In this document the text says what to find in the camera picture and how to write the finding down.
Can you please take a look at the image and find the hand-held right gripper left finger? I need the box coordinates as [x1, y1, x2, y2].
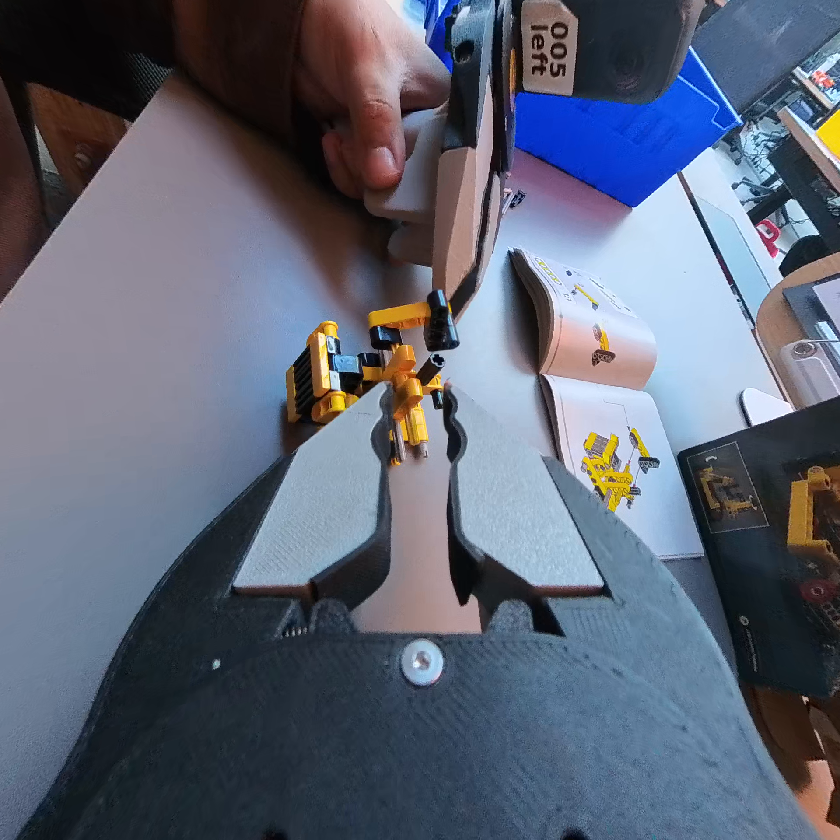
[233, 382, 395, 610]

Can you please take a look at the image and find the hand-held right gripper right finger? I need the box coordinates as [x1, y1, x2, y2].
[444, 385, 606, 606]

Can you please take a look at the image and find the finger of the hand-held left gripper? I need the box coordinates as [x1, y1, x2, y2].
[432, 146, 503, 319]

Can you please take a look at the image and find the black lego connector piece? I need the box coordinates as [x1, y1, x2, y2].
[425, 290, 462, 352]

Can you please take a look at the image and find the yellow black lego vehicle model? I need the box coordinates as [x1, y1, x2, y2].
[285, 303, 447, 467]

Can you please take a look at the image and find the open lego instruction booklet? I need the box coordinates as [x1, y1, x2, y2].
[508, 246, 704, 560]

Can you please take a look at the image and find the black lego box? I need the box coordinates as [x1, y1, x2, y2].
[677, 397, 840, 700]

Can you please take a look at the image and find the person's left hand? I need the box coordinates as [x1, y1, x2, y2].
[174, 0, 454, 201]

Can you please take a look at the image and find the blue plastic bin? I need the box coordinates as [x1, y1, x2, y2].
[423, 0, 742, 207]

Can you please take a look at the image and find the dark monitor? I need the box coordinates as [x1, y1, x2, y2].
[692, 0, 840, 116]

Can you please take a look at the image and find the grey flat board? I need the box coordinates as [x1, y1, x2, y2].
[689, 193, 775, 322]

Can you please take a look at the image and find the white rounded device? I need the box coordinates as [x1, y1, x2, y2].
[740, 387, 795, 429]

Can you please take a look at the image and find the round wooden table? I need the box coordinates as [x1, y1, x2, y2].
[755, 269, 840, 411]

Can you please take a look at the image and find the dark tablet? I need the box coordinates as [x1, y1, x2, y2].
[782, 274, 840, 345]

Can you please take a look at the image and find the black mesh chair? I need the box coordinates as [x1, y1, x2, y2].
[0, 0, 178, 86]

